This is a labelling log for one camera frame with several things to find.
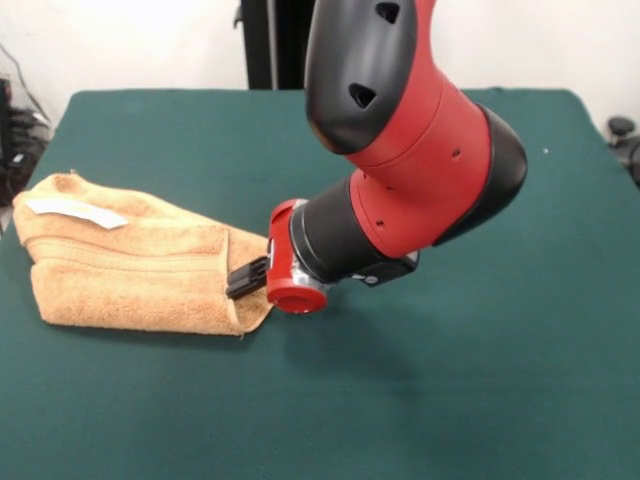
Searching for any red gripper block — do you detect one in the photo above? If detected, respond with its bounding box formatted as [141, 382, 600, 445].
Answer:
[225, 198, 329, 315]

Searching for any tan terry towel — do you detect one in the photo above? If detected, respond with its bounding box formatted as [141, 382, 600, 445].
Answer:
[12, 170, 277, 339]

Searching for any dark green table cloth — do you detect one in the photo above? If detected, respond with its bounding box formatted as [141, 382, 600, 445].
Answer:
[0, 87, 640, 480]

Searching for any black equipment pile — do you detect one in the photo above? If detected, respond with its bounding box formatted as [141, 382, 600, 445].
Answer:
[0, 77, 52, 207]

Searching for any black chair caster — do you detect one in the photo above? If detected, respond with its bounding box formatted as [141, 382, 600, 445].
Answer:
[607, 115, 640, 189]

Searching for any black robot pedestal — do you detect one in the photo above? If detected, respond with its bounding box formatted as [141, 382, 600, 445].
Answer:
[232, 0, 314, 91]

